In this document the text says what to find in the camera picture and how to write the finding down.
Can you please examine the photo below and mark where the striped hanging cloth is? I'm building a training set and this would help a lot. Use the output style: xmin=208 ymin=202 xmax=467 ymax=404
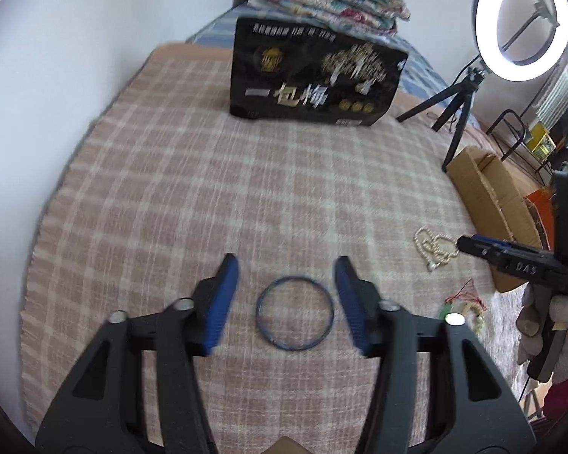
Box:
xmin=535 ymin=57 xmax=568 ymax=124

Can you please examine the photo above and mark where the white pearl necklace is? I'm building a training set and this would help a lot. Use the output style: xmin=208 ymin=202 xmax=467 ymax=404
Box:
xmin=414 ymin=227 xmax=461 ymax=272

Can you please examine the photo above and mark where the thin blue metal bangle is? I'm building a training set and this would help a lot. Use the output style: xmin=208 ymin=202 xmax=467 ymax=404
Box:
xmin=256 ymin=275 xmax=335 ymax=352

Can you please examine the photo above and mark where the pale bead bracelet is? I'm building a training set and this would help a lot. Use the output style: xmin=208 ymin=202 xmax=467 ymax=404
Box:
xmin=461 ymin=305 xmax=488 ymax=336

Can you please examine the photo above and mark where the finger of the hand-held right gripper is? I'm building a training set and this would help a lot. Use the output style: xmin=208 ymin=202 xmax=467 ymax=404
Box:
xmin=457 ymin=234 xmax=507 ymax=259

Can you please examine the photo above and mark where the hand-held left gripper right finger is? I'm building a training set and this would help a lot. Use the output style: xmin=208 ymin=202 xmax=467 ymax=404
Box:
xmin=334 ymin=255 xmax=533 ymax=454

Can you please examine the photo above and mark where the orange cloth covered table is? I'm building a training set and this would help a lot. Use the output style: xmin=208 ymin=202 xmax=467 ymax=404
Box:
xmin=525 ymin=187 xmax=557 ymax=247

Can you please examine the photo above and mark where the cardboard box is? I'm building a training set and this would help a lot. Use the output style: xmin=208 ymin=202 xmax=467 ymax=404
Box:
xmin=447 ymin=146 xmax=557 ymax=294

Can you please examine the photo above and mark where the black printed snack bag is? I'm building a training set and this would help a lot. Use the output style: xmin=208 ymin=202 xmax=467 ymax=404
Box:
xmin=229 ymin=16 xmax=409 ymax=127

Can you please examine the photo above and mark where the white ring light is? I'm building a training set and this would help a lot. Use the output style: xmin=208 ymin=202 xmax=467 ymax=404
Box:
xmin=473 ymin=0 xmax=568 ymax=83

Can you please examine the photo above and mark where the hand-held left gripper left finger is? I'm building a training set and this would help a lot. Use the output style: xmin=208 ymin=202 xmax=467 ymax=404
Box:
xmin=35 ymin=253 xmax=241 ymax=454

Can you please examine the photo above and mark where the black tripod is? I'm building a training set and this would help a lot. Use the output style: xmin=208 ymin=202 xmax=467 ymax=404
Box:
xmin=396 ymin=66 xmax=488 ymax=173

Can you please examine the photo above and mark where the yellow green box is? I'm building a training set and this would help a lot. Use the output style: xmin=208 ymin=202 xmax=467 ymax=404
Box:
xmin=530 ymin=123 xmax=557 ymax=162

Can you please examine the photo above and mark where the black metal clothes rack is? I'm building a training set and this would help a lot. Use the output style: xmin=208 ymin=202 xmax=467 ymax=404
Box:
xmin=485 ymin=109 xmax=564 ymax=185

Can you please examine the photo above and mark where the black phone holder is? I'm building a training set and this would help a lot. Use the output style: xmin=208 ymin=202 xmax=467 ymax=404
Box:
xmin=499 ymin=0 xmax=562 ymax=58

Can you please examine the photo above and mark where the green pendant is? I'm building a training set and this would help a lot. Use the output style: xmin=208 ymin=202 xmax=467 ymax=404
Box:
xmin=438 ymin=281 xmax=479 ymax=320

